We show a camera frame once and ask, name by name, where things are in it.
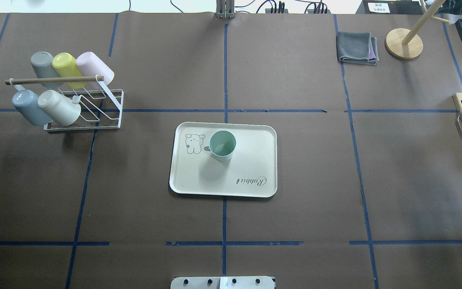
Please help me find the green cup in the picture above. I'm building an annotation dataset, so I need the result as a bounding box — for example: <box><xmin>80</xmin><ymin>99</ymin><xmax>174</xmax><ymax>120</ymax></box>
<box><xmin>209</xmin><ymin>130</ymin><xmax>237</xmax><ymax>162</ymax></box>

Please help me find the cream rabbit tray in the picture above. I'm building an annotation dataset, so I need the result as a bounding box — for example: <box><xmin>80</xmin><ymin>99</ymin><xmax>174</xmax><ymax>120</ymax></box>
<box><xmin>169</xmin><ymin>122</ymin><xmax>278</xmax><ymax>197</ymax></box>

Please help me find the pink cup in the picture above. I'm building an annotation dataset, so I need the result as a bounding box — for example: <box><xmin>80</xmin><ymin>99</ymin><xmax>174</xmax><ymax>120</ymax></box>
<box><xmin>76</xmin><ymin>51</ymin><xmax>114</xmax><ymax>85</ymax></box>

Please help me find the beige cup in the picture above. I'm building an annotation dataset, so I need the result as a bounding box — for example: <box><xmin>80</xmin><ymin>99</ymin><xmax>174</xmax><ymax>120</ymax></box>
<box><xmin>37</xmin><ymin>90</ymin><xmax>81</xmax><ymax>126</ymax></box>

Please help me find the yellow cup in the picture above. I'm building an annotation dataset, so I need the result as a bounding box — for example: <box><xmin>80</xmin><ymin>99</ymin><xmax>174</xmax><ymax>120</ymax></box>
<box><xmin>52</xmin><ymin>53</ymin><xmax>84</xmax><ymax>77</ymax></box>

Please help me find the grey cup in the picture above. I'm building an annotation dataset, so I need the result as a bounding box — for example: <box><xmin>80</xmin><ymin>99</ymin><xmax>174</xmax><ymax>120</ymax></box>
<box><xmin>30</xmin><ymin>51</ymin><xmax>59</xmax><ymax>78</ymax></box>

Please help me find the blue cup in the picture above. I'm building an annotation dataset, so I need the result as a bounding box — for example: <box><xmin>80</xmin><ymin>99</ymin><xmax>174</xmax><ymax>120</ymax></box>
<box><xmin>12</xmin><ymin>90</ymin><xmax>53</xmax><ymax>126</ymax></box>

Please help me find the folded grey cloth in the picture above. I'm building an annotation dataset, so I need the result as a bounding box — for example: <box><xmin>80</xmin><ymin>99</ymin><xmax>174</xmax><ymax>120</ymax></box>
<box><xmin>336</xmin><ymin>31</ymin><xmax>379</xmax><ymax>66</ymax></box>

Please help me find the black power strip box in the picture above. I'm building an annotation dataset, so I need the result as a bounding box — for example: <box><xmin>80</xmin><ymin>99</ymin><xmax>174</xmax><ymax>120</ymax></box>
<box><xmin>356</xmin><ymin>0</ymin><xmax>423</xmax><ymax>15</ymax></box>

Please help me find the wooden mug tree stand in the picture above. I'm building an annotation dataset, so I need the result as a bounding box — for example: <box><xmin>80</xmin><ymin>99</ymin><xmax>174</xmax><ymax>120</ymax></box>
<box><xmin>385</xmin><ymin>0</ymin><xmax>451</xmax><ymax>60</ymax></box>

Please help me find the white wire cup rack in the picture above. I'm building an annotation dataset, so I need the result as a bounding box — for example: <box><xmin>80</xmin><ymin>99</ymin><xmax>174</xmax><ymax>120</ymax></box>
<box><xmin>5</xmin><ymin>75</ymin><xmax>124</xmax><ymax>133</ymax></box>

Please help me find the aluminium frame post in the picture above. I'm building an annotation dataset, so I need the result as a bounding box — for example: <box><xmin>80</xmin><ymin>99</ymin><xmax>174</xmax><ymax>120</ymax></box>
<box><xmin>215</xmin><ymin>0</ymin><xmax>236</xmax><ymax>19</ymax></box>

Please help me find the pedestal base plate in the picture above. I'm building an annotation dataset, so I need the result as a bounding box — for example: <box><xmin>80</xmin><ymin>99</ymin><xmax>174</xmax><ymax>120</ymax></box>
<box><xmin>170</xmin><ymin>276</ymin><xmax>276</xmax><ymax>289</ymax></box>

